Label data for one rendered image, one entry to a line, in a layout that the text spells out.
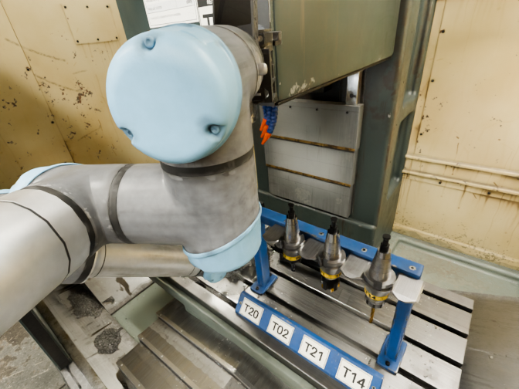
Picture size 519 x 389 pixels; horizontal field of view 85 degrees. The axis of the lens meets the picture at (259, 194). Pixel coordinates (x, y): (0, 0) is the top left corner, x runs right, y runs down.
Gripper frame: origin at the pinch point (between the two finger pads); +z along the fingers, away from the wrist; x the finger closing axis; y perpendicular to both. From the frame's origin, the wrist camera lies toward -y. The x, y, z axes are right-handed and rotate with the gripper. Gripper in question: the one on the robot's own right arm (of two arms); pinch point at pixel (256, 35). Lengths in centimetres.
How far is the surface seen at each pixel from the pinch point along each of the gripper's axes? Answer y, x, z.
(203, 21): -2.8, -10.9, 8.0
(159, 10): -5.8, -21.8, 14.3
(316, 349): 74, 10, -6
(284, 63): 4.5, 4.0, 2.4
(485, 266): 107, 92, 63
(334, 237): 39.8, 13.8, -0.2
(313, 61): 5.4, 8.9, 10.9
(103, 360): 103, -68, -1
